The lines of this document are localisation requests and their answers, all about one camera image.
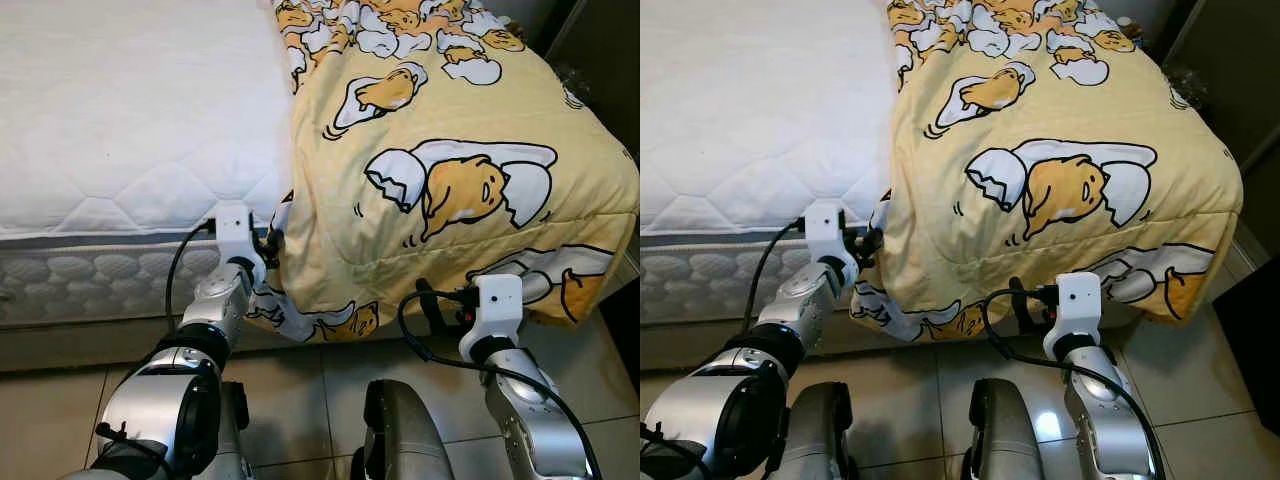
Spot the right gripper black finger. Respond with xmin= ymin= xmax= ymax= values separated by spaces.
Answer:
xmin=414 ymin=277 xmax=443 ymax=337
xmin=1007 ymin=276 xmax=1032 ymax=337

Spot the yellow cartoon egg blanket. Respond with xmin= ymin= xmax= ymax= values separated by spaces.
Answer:
xmin=244 ymin=0 xmax=641 ymax=345
xmin=850 ymin=0 xmax=1245 ymax=345

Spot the dark right robot leg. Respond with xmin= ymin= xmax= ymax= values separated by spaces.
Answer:
xmin=348 ymin=377 xmax=457 ymax=480
xmin=958 ymin=377 xmax=1047 ymax=480

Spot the dark robot leg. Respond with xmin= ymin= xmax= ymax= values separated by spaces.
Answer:
xmin=958 ymin=377 xmax=1047 ymax=480
xmin=348 ymin=377 xmax=457 ymax=480
xmin=195 ymin=378 xmax=253 ymax=480
xmin=768 ymin=380 xmax=857 ymax=480

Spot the white quilted mattress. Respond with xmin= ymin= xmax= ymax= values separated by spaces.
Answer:
xmin=640 ymin=0 xmax=901 ymax=327
xmin=0 ymin=0 xmax=301 ymax=331

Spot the black bedside furniture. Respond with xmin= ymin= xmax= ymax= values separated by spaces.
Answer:
xmin=1208 ymin=278 xmax=1280 ymax=438
xmin=598 ymin=278 xmax=641 ymax=393

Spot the dark left robot leg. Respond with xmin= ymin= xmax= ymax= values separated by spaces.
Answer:
xmin=195 ymin=378 xmax=253 ymax=480
xmin=768 ymin=380 xmax=857 ymax=480

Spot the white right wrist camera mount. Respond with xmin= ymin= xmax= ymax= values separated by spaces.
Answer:
xmin=1042 ymin=271 xmax=1105 ymax=363
xmin=457 ymin=272 xmax=527 ymax=365

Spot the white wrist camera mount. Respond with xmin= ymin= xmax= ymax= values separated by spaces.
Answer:
xmin=1042 ymin=271 xmax=1105 ymax=363
xmin=802 ymin=199 xmax=862 ymax=293
xmin=212 ymin=201 xmax=267 ymax=288
xmin=457 ymin=272 xmax=527 ymax=365

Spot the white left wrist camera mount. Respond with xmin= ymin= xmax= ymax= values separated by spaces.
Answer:
xmin=802 ymin=199 xmax=862 ymax=293
xmin=212 ymin=201 xmax=267 ymax=288

